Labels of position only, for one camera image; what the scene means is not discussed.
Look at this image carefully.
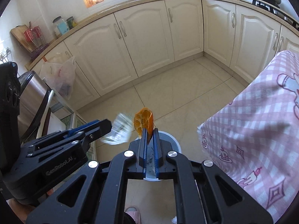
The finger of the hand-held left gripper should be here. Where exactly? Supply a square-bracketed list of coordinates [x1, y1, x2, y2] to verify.
[67, 119, 104, 138]
[79, 119, 113, 145]

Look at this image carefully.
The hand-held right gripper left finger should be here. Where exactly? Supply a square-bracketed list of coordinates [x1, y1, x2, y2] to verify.
[26, 128, 148, 224]

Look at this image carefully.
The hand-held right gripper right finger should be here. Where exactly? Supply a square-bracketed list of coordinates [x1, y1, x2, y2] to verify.
[151, 128, 274, 224]

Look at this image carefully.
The clear plastic wrapper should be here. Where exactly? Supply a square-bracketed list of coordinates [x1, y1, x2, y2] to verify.
[100, 113, 132, 145]

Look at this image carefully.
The light blue plastic bin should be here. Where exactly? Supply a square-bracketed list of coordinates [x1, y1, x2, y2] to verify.
[134, 131, 182, 182]

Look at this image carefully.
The dried orange peel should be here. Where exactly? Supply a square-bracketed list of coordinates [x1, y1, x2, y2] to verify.
[133, 107, 155, 139]

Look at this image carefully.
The translucent plastic bag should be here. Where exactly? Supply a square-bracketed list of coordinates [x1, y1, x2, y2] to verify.
[39, 56, 76, 100]

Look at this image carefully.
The stainless steel pressure cooker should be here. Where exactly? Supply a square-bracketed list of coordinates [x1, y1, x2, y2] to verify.
[17, 71, 53, 139]

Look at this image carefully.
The pink slipper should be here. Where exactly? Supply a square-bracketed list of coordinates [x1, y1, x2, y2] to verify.
[125, 206, 142, 224]

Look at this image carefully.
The pink checked tablecloth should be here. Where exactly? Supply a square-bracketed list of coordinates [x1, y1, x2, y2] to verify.
[197, 50, 299, 224]

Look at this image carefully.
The teal box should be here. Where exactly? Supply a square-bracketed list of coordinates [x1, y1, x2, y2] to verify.
[57, 20, 71, 34]

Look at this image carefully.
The cream base cabinet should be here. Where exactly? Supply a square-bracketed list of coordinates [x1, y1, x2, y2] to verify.
[30, 0, 299, 103]

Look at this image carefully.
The white lid jar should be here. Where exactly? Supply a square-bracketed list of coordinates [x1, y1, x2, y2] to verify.
[52, 16, 63, 37]

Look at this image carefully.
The dark small jar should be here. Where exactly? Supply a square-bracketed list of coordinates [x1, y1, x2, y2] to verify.
[66, 16, 78, 28]

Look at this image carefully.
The wooden cutting board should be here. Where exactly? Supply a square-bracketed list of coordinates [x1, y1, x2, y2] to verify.
[10, 24, 36, 52]

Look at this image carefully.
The black glass gas cooktop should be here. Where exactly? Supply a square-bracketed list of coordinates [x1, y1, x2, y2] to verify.
[252, 0, 299, 29]

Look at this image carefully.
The red wire rack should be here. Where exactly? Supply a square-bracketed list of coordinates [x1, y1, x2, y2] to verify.
[23, 21, 50, 57]

